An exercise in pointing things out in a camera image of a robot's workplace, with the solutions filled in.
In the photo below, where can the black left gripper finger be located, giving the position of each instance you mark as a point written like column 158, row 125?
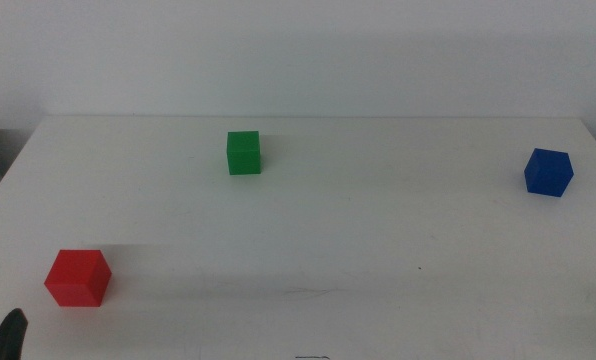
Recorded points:
column 8, row 337

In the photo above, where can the red cube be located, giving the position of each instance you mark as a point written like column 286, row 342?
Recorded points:
column 75, row 280

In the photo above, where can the green cube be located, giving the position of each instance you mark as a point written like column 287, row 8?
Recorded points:
column 243, row 154

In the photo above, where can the blue cube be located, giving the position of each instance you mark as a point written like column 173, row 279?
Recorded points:
column 548, row 172

